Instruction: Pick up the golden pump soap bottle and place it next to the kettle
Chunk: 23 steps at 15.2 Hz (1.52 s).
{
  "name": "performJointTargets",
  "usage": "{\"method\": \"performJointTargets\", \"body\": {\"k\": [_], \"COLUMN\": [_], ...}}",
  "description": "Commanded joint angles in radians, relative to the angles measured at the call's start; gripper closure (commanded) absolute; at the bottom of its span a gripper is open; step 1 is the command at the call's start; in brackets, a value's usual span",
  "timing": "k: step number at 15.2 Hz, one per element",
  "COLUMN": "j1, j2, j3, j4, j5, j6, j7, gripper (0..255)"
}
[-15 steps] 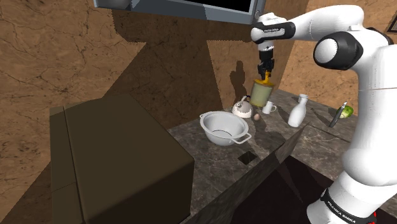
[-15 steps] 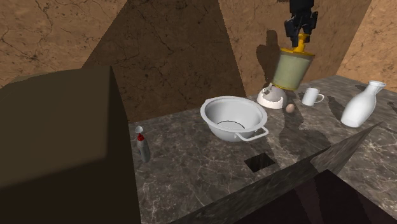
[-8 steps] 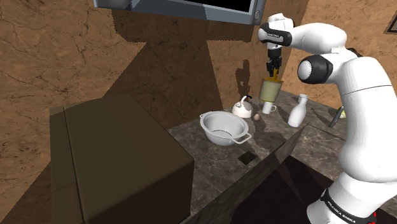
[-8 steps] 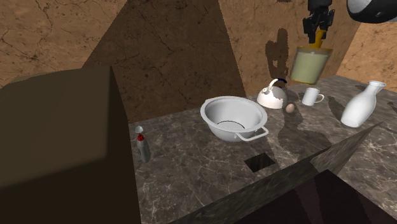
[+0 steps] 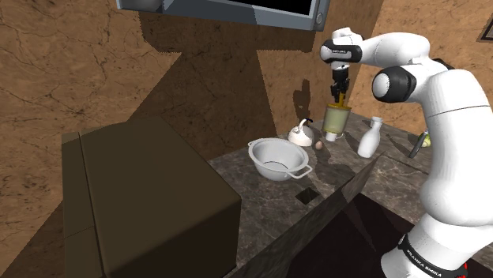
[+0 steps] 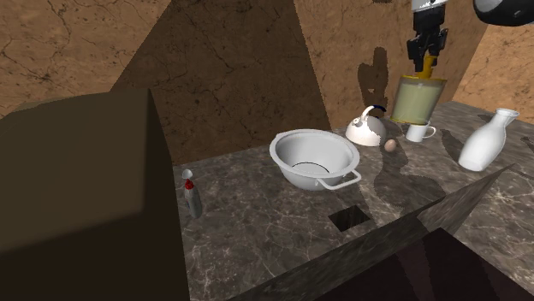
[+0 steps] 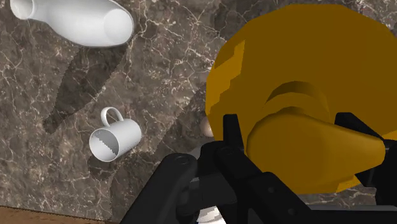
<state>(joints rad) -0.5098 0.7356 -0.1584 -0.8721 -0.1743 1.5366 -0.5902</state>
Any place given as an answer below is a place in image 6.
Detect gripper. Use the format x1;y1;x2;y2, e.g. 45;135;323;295
406;8;450;74

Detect pale green jar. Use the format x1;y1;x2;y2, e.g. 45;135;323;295
389;54;448;126

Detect white cup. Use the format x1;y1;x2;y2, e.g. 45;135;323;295
405;121;437;144

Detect white kettle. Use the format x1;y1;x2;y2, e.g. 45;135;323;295
344;104;389;148

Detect white vase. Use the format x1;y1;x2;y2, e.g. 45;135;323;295
457;108;521;173

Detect grey bottle with red cap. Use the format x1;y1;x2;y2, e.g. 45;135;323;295
181;168;204;220

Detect large brown block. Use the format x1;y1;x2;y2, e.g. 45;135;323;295
0;86;192;301

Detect white bowl with handles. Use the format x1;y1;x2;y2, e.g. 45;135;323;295
268;127;363;192

